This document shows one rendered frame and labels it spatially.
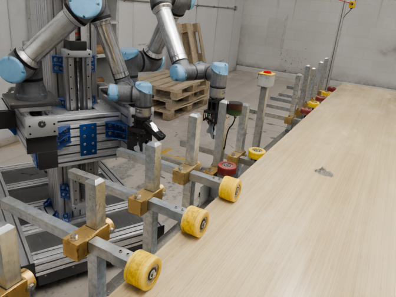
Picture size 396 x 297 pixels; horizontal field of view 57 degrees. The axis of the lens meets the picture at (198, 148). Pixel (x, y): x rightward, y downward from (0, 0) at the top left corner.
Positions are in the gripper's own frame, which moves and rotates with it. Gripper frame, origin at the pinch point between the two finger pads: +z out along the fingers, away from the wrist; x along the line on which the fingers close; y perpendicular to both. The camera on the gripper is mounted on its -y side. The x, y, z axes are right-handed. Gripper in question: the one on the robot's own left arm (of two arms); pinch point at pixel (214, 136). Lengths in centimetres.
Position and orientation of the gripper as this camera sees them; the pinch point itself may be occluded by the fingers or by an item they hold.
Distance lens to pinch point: 177.6
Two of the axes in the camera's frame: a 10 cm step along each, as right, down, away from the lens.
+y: -4.8, 2.8, -8.3
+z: -0.9, 9.3, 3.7
